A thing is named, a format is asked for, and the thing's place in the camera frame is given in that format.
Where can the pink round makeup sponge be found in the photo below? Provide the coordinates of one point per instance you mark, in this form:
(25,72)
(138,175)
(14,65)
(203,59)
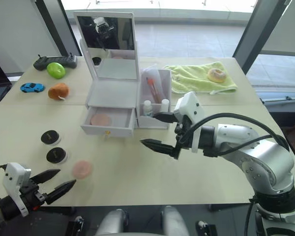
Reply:
(101,119)
(82,169)

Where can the grey rounded robot leg shape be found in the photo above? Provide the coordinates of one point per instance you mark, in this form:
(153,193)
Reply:
(113,222)
(174,221)

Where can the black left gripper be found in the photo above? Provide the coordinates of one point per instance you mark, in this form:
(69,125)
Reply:
(32,194)

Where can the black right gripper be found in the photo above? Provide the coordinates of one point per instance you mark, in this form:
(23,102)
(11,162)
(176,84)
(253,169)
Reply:
(185,136)

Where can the green toy apple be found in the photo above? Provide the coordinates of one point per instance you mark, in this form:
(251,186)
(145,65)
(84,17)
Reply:
(55,70)

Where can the white organizer drawer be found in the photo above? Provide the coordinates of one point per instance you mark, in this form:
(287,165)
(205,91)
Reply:
(105,129)

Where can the black round compact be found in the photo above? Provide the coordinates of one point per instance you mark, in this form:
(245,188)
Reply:
(56,155)
(50,137)

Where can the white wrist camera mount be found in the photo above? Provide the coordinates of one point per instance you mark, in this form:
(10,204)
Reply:
(13,177)
(190,104)

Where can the light green towel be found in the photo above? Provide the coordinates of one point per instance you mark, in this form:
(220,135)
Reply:
(191,78)

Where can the orange plush toy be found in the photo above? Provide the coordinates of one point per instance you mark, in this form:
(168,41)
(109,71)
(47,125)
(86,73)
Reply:
(58,91)

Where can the black remote controller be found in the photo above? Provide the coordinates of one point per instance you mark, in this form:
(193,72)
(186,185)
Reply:
(56,60)

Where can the pink frosted toy donut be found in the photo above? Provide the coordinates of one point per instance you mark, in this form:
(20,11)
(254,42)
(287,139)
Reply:
(216,75)

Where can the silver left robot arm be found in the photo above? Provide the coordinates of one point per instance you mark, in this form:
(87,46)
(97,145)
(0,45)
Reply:
(5,207)

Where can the bagged makeup brush set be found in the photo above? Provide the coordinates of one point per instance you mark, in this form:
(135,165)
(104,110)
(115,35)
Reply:
(153,86)

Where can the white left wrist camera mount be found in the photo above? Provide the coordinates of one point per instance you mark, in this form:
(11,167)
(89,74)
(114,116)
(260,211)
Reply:
(13,177)

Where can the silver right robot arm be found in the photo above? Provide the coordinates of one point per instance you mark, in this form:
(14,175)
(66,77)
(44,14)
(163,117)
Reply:
(265,157)

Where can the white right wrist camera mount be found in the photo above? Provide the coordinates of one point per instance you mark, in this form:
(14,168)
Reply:
(190,104)

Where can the small white bottle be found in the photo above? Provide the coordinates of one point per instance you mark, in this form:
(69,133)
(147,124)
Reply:
(165,104)
(147,107)

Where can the blue toy car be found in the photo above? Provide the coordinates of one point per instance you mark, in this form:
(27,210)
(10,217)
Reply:
(32,87)

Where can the white makeup organizer with mirror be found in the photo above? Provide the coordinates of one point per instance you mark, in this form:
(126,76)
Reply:
(113,91)

